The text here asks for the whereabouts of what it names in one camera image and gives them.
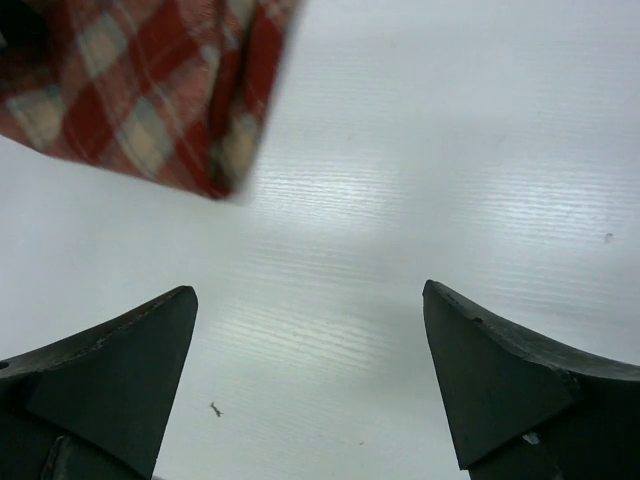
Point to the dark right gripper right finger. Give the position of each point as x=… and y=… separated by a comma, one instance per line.
x=521, y=405

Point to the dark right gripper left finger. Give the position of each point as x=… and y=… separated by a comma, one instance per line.
x=95, y=405

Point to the red beige plaid skirt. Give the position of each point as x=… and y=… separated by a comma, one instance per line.
x=176, y=92

